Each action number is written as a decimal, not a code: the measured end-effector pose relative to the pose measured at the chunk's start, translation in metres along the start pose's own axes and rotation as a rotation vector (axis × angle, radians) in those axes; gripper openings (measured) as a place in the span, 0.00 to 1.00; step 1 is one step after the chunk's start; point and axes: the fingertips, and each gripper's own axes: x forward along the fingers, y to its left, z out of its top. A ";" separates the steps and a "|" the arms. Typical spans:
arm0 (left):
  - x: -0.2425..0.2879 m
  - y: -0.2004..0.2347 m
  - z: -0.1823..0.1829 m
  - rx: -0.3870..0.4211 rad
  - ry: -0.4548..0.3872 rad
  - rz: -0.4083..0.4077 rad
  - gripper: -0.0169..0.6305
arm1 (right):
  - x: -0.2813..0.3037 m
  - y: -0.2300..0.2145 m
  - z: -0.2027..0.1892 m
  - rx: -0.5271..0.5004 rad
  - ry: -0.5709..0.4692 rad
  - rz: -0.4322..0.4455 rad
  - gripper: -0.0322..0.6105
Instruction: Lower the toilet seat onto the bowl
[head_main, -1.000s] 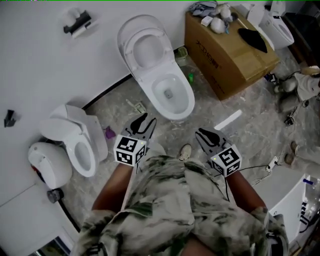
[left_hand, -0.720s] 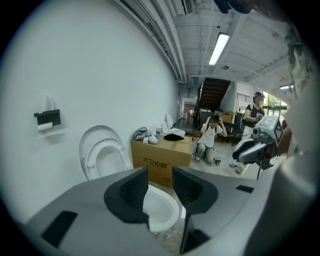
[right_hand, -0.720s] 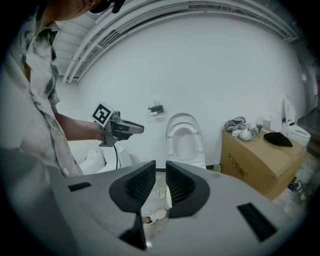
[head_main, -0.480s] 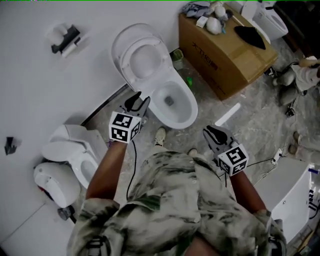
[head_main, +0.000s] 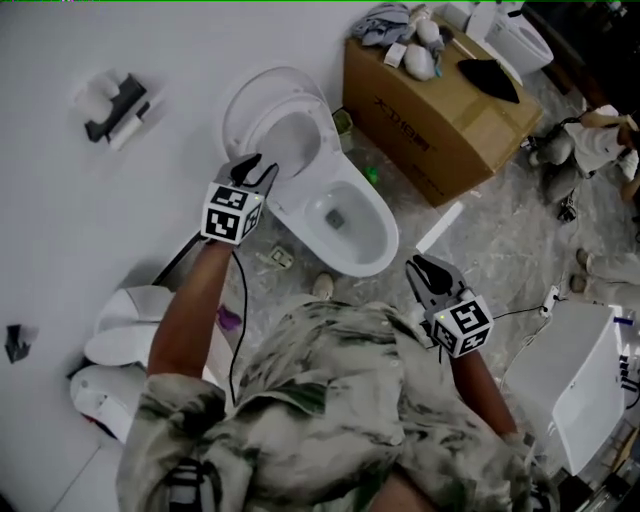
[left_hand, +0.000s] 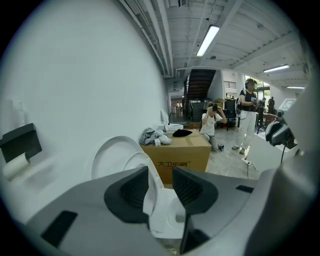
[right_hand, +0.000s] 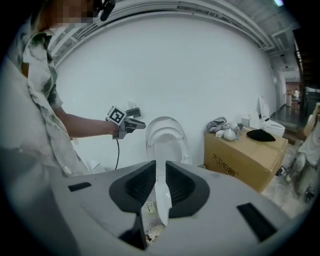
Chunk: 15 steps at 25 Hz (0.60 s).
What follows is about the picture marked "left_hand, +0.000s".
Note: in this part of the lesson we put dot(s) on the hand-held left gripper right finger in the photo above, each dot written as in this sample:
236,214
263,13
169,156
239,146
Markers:
225,197

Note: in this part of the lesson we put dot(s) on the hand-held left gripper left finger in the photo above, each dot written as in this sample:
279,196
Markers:
87,200

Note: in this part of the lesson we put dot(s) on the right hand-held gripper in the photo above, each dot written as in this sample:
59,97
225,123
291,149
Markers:
285,132

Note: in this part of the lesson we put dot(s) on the white toilet bowl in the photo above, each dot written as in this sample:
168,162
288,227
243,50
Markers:
165,200

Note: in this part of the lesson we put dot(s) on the black toilet paper holder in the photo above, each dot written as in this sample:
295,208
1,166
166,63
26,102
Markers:
20,142

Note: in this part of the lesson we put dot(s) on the white bathtub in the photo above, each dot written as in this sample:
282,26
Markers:
265,155

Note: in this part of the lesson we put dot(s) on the white power strip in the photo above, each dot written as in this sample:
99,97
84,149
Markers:
246,161

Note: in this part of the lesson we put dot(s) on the black chair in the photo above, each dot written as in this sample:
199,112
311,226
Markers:
230,115

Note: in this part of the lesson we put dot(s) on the black floor device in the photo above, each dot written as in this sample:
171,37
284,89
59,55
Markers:
220,147

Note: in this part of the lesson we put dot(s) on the long ceiling light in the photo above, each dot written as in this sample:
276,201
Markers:
207,41
276,68
296,87

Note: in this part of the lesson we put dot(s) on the large cardboard box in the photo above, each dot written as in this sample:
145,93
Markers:
175,155

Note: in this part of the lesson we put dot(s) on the black cloth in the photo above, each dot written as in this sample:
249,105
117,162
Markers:
182,133

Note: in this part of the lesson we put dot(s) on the white plush toy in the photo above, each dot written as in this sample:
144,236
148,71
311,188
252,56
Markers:
166,140

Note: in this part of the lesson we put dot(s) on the small white box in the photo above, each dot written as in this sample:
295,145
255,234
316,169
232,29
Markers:
157,142

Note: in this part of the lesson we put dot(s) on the grey crumpled cloth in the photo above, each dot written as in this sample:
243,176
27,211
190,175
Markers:
147,136

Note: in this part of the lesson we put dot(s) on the dark staircase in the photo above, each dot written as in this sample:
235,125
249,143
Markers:
200,85

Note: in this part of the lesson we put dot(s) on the greyish plush toy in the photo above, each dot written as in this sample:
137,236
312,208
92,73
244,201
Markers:
160,132

